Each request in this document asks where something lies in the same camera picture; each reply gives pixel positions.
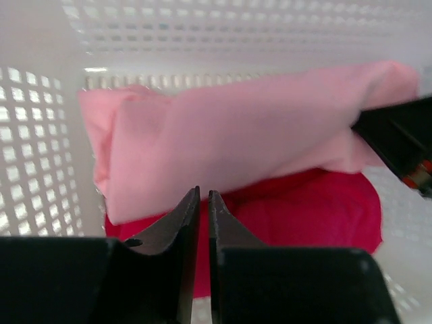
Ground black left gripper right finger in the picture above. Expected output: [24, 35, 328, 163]
[209, 191, 400, 324]

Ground light pink t-shirt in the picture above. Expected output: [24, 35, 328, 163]
[78, 61, 419, 224]

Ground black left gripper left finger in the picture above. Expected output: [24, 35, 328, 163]
[1, 188, 200, 323]

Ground red rolled t-shirt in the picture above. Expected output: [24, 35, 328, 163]
[103, 168, 384, 300]

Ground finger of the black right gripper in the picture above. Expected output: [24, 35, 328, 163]
[352, 96, 431, 199]

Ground white plastic basket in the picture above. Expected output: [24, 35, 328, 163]
[1, 1, 431, 323]

